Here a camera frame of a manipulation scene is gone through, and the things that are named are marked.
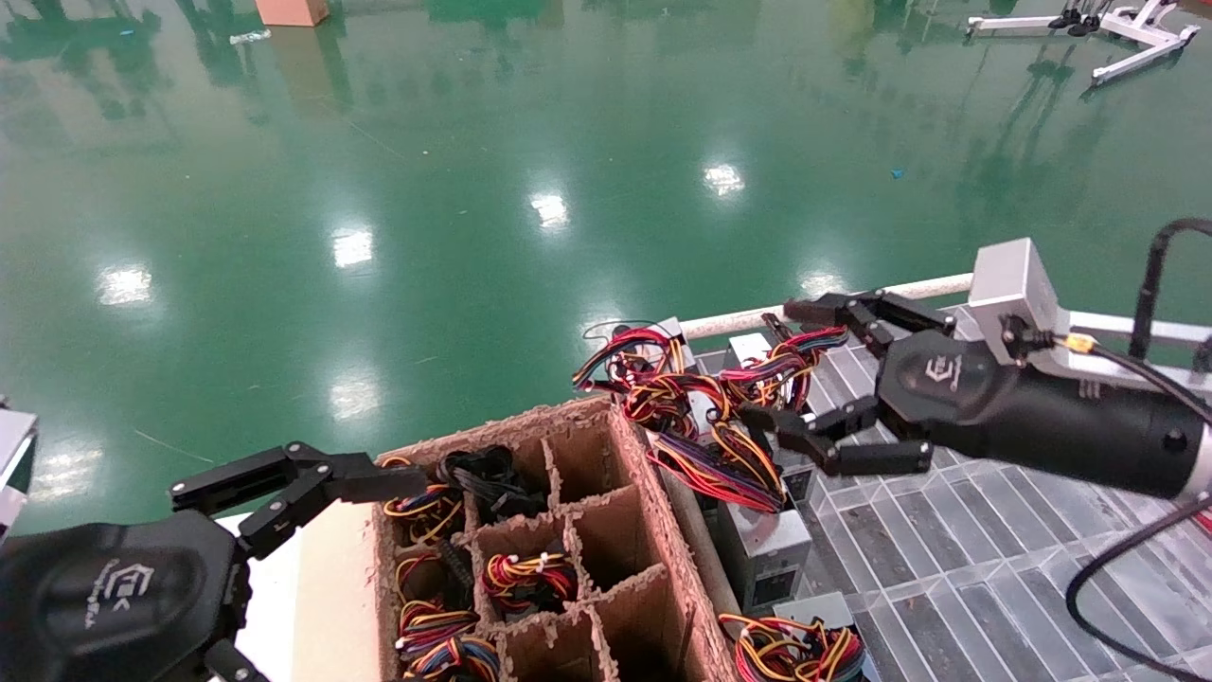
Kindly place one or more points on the clear plastic grid panel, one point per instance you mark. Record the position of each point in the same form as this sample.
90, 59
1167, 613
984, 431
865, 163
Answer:
947, 587

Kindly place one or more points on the white plastic floor scrap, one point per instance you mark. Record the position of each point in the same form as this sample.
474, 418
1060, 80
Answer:
248, 36

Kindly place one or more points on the brown cardboard box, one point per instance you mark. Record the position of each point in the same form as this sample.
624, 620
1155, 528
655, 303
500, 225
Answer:
292, 11

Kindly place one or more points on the divided cardboard box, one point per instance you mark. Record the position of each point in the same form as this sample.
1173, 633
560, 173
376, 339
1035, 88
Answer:
615, 540

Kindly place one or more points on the white metal stand legs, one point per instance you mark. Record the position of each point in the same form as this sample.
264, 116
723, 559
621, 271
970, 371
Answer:
1146, 52

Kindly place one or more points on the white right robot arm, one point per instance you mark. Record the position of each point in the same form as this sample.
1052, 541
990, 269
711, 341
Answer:
1206, 464

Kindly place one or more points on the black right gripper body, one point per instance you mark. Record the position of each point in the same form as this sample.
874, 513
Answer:
1023, 417

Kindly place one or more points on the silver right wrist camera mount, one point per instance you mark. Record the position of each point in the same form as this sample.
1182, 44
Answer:
1013, 284

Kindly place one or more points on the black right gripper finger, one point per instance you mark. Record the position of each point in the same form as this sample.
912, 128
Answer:
881, 311
871, 457

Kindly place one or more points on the long white cart rod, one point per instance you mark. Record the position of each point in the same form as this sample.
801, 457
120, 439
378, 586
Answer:
933, 284

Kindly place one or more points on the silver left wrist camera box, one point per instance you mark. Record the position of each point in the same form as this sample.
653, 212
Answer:
14, 455

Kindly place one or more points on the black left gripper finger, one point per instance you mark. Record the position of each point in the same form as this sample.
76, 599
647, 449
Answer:
312, 478
232, 663

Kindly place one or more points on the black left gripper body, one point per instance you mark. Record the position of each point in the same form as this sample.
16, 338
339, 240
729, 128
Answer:
114, 597

